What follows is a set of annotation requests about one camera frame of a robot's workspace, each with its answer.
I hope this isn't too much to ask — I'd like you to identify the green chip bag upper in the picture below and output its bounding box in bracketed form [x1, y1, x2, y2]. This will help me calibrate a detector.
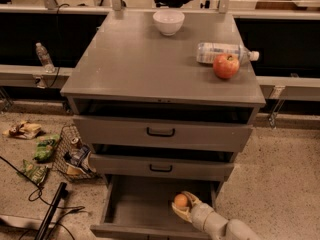
[33, 134, 60, 163]

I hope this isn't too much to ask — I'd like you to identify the upright plastic water bottle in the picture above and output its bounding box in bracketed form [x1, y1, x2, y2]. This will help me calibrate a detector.
[36, 42, 56, 73]

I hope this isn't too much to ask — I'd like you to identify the brown snack wrapper on floor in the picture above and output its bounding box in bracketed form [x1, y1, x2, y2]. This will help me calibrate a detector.
[3, 121, 41, 140]

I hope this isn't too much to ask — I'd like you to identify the red apple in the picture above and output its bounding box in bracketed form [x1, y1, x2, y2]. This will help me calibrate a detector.
[213, 53, 240, 79]

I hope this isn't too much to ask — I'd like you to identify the clear plastic water bottle lying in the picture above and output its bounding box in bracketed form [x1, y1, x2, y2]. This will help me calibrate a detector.
[196, 42, 260, 64]

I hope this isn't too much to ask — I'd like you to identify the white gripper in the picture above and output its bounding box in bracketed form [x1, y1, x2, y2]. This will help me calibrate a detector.
[171, 191, 223, 233]

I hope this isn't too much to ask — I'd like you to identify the grey metal rail ledge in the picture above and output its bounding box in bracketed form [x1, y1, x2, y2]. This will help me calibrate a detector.
[0, 65, 72, 89]

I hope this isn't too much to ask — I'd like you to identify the white ceramic bowl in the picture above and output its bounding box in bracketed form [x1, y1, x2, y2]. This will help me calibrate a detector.
[153, 9, 185, 36]

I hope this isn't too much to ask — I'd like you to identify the black cable on floor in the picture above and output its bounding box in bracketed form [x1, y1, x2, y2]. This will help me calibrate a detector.
[0, 154, 86, 240]

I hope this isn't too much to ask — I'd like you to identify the green chip bag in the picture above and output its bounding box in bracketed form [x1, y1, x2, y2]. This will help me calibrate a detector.
[18, 160, 48, 186]
[33, 134, 60, 163]

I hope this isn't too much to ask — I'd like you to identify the black bar on floor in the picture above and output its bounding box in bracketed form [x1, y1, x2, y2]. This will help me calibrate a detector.
[34, 182, 67, 240]

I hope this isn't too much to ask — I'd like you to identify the dark snack bag in basket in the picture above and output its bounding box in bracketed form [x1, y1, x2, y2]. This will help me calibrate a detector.
[63, 145, 95, 174]

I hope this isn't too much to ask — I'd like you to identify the soda can in basket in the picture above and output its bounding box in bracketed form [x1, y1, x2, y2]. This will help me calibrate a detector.
[71, 137, 82, 149]

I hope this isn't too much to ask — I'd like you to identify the grey open bottom drawer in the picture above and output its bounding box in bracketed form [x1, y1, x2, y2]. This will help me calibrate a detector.
[90, 175, 218, 240]

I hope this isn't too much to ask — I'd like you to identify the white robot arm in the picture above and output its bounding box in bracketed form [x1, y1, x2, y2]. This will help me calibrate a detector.
[171, 191, 262, 240]

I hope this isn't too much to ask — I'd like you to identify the small orange fruit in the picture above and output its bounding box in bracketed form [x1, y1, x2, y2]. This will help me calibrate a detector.
[174, 194, 188, 208]

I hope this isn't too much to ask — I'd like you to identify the grey top drawer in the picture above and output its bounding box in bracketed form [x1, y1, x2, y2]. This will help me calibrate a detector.
[73, 115, 252, 152]

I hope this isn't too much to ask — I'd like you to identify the wire mesh basket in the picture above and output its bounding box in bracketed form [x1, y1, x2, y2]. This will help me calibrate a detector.
[53, 125, 97, 182]

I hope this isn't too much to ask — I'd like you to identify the grey middle drawer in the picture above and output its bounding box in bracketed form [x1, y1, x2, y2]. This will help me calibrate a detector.
[89, 154, 234, 181]

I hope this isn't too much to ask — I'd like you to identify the green chip bag lower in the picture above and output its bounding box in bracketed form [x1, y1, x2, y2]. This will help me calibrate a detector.
[18, 160, 48, 186]

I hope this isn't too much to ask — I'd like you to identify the grey metal drawer cabinet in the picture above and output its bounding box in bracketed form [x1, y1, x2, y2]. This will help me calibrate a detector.
[60, 9, 267, 240]

